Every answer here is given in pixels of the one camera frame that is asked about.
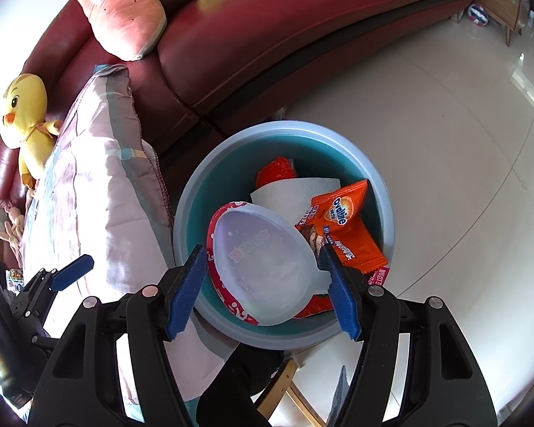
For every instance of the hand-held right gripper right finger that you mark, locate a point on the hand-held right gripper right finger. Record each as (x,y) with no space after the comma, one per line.
(342,296)

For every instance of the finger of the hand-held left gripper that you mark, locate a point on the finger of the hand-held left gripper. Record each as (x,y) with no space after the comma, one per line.
(73,271)

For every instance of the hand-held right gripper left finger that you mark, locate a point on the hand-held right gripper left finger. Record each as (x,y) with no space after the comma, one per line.
(187,296)

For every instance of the blue plastic bucket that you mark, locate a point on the blue plastic bucket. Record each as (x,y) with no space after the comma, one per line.
(191,231)

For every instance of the red noodle bowl with lid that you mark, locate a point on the red noodle bowl with lid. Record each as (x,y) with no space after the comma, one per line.
(258,267)

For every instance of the orange snack packet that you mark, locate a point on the orange snack packet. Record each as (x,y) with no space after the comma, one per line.
(342,213)

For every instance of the white paper towel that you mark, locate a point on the white paper towel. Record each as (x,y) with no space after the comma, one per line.
(289,195)

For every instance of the small patterned snack packet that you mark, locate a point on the small patterned snack packet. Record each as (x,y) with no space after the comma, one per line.
(17,278)

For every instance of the beige bunny plush toy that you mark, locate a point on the beige bunny plush toy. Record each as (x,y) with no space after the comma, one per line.
(13,227)

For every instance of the pink checked tablecloth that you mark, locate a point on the pink checked tablecloth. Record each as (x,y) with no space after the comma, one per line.
(93,187)

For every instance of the grey floor mat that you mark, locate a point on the grey floor mat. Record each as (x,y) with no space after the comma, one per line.
(341,391)

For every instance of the person's leg in dark trousers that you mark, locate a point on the person's leg in dark trousers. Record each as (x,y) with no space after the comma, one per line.
(236,391)

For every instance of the wooden stool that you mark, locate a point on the wooden stool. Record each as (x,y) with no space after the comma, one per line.
(289,391)

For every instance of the yellow chick plush toy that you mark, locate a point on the yellow chick plush toy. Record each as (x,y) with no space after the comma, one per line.
(22,111)

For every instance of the pink carrot plush pillow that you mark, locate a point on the pink carrot plush pillow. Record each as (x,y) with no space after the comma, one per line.
(124,22)

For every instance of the dark red leather sofa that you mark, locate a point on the dark red leather sofa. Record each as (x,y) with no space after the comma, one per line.
(293,31)

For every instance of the small colourful ball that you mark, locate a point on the small colourful ball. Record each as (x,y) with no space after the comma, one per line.
(477,14)

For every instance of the wooden cabinet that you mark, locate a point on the wooden cabinet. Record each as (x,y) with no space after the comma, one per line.
(500,0)

